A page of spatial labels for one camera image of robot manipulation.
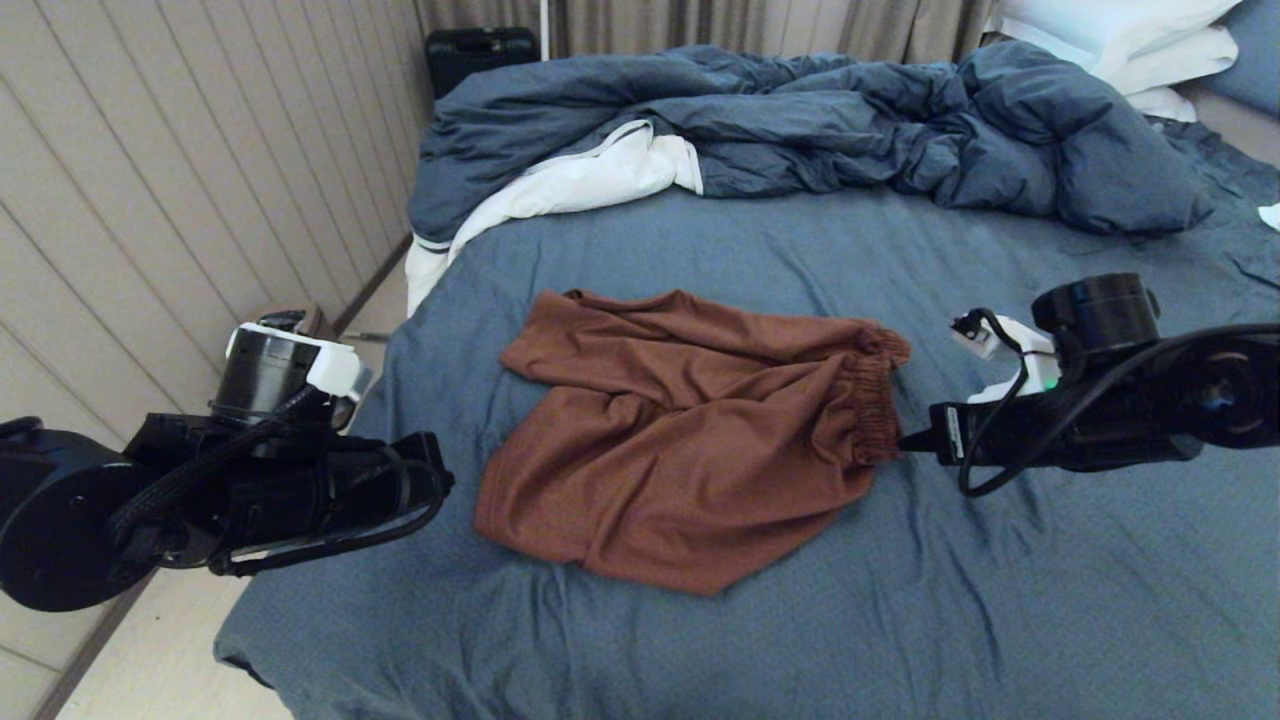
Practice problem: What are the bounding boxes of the crumpled dark blue duvet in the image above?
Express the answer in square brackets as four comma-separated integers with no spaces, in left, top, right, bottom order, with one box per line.
[408,40,1216,246]

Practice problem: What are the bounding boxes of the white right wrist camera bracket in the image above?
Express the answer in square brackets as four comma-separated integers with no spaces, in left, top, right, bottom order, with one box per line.
[950,312,1061,404]

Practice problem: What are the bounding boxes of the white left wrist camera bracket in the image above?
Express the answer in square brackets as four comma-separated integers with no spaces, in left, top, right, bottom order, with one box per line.
[228,318,366,401]

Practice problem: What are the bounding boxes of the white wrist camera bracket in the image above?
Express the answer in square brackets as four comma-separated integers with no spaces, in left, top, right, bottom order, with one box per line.
[228,318,366,401]
[950,312,1061,404]

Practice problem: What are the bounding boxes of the beige trash bin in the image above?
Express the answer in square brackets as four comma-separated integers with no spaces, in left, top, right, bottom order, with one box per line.
[255,305,339,346]

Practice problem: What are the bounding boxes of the brown shorts with white print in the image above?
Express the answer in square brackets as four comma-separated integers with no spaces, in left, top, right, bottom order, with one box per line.
[473,288,913,598]

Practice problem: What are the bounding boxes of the blue pillow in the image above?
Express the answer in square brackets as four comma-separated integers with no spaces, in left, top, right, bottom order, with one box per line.
[1200,0,1280,116]

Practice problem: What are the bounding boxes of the dark green suitcase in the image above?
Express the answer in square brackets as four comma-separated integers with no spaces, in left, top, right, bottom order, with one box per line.
[425,27,541,99]

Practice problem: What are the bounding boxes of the large white pillow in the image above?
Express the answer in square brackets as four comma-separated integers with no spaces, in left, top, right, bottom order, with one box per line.
[1000,0,1246,76]

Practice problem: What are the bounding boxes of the beige curtain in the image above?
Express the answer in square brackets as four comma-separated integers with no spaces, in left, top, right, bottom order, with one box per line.
[415,0,1001,63]

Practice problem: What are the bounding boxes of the flat white pillow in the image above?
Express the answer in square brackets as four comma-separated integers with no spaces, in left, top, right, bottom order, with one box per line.
[1095,22,1241,96]

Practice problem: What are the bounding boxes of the blue bed sheet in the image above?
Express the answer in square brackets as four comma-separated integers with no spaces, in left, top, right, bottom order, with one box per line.
[213,120,1280,720]

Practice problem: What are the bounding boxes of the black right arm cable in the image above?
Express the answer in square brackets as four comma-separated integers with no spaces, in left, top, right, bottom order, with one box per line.
[957,308,1280,498]

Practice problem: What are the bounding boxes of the beige mattress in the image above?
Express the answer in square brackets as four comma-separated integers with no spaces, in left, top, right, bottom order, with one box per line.
[1175,85,1280,166]

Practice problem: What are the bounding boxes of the small white pillow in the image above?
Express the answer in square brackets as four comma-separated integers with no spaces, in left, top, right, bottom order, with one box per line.
[1125,85,1199,123]

